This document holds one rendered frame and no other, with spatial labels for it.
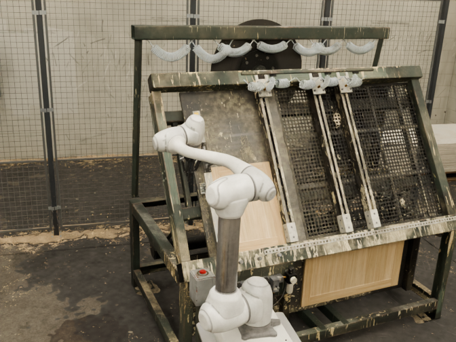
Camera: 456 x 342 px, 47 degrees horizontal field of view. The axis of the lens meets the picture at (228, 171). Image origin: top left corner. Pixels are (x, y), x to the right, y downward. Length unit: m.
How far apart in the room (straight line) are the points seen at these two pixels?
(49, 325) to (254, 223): 1.83
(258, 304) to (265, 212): 1.03
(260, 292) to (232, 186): 0.60
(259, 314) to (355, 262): 1.68
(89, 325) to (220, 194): 2.35
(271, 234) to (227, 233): 1.19
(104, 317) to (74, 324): 0.23
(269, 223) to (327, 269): 0.74
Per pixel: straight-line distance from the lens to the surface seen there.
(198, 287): 3.02
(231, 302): 2.47
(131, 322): 4.30
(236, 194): 2.23
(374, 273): 4.35
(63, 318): 4.44
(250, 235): 3.42
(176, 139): 2.63
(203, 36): 3.96
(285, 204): 3.51
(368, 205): 3.85
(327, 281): 4.09
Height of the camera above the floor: 2.46
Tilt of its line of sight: 19 degrees down
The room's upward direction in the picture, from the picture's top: 2 degrees clockwise
